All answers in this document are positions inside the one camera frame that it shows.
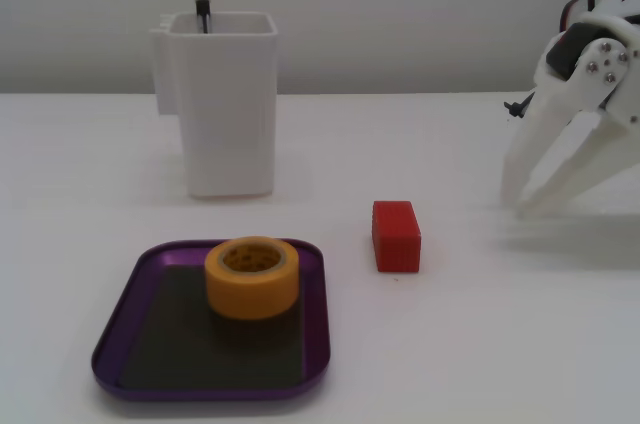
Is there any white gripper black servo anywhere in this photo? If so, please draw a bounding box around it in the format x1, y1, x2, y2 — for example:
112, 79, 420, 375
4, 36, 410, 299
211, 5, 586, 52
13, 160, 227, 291
501, 12, 640, 220

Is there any black cable tie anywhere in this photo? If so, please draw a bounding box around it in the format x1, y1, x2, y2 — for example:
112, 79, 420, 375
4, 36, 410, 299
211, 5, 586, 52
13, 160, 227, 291
503, 92, 535, 121

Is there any purple metal tray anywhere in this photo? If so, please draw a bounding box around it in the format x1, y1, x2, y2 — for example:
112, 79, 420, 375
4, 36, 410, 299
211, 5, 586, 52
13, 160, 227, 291
91, 238, 332, 403

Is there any yellow masking tape roll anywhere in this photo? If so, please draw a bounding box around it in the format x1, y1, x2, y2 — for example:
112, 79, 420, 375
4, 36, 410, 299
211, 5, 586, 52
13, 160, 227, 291
203, 237, 301, 321

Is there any red rectangular block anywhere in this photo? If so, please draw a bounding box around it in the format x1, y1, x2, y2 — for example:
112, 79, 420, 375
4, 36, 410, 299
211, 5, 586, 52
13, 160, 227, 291
371, 200, 423, 274

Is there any red black servo cable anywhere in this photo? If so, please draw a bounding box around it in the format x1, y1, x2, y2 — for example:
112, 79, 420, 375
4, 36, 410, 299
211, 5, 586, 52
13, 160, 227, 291
557, 0, 640, 34

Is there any white plastic pen holder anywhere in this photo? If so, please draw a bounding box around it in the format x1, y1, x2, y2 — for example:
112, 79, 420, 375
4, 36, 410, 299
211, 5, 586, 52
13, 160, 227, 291
148, 12, 279, 200

